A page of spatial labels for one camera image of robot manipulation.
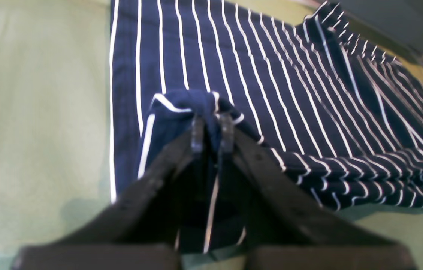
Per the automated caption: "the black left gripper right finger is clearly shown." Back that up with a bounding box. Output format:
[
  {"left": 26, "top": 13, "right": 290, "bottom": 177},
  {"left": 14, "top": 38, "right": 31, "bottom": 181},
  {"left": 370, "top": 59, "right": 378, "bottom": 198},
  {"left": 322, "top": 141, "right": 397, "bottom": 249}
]
[{"left": 219, "top": 113, "right": 417, "bottom": 270}]

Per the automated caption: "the light green table cloth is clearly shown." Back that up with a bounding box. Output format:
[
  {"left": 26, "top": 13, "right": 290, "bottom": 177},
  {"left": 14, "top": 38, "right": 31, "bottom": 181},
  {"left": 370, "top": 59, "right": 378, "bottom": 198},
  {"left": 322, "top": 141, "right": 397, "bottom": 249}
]
[{"left": 0, "top": 0, "right": 423, "bottom": 270}]

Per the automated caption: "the navy white striped T-shirt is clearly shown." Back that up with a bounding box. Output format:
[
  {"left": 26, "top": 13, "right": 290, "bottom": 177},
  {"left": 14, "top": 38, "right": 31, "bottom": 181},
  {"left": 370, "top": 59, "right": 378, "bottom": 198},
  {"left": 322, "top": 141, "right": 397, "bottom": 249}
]
[{"left": 109, "top": 0, "right": 423, "bottom": 254}]

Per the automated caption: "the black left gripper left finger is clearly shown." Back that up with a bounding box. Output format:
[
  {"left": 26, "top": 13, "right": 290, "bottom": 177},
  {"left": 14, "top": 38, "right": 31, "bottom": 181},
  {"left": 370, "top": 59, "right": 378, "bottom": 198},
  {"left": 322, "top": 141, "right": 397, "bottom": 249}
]
[{"left": 12, "top": 116, "right": 206, "bottom": 270}]

